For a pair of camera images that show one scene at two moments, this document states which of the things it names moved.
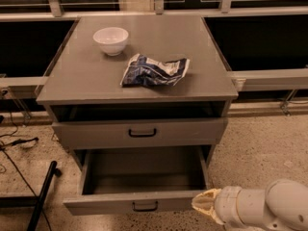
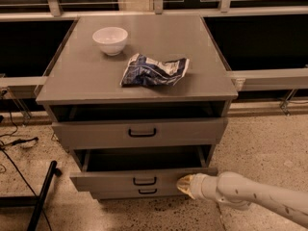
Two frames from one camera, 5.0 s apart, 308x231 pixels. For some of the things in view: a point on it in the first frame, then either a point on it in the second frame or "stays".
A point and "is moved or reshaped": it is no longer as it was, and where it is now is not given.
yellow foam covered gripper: [225, 203] → [199, 186]
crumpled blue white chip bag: [141, 71] stays
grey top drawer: [141, 133] stays
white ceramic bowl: [112, 38] stays
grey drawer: [139, 180] is moved or reshaped
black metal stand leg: [32, 201] stays
